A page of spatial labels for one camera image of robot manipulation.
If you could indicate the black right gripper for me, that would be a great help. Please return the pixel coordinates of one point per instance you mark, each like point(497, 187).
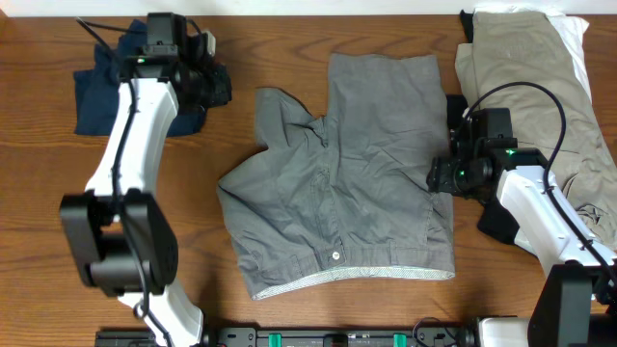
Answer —
point(439, 176)

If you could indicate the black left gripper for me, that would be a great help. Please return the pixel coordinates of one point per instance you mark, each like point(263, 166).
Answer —
point(221, 93)

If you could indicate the grey shorts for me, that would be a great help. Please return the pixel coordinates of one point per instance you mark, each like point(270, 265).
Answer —
point(344, 196)

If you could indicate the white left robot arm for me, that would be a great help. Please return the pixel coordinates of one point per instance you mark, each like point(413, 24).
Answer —
point(119, 238)

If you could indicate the black garment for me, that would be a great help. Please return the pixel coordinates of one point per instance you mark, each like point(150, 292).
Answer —
point(495, 220)

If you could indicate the navy blue folded shorts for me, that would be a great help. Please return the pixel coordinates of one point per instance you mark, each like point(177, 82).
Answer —
point(97, 101)

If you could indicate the khaki beige shorts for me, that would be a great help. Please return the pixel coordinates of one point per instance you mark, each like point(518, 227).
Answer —
point(535, 101)

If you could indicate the white garment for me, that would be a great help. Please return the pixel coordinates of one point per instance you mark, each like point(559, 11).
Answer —
point(573, 43)

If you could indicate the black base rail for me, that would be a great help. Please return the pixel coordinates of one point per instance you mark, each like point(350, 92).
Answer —
point(308, 337)

